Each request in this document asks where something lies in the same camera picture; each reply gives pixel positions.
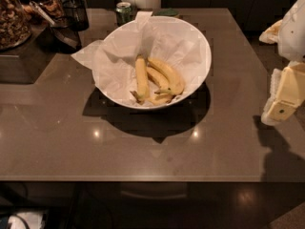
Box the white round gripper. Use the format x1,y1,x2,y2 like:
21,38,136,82
259,20,305,126

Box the yellow banana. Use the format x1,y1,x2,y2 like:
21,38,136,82
147,67,173,105
131,55,150,104
148,57,185,95

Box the white bowl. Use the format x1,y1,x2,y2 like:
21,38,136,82
91,16,212,110

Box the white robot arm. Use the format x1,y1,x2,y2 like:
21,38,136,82
259,0,305,126

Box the green lid container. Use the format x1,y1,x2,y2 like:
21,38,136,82
154,8,179,18

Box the green soda can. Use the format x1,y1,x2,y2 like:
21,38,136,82
115,2,132,26

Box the white paper liner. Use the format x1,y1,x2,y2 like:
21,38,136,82
71,12,212,111

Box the snack jar behind tongs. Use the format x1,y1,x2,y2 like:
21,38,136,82
22,0,64,25

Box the metal tongs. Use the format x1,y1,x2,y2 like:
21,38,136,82
30,1,56,27

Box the white cloth on floor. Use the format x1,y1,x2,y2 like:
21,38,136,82
8,212,45,229

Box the black wire mesh basket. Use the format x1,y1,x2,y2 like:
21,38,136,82
63,0,89,31

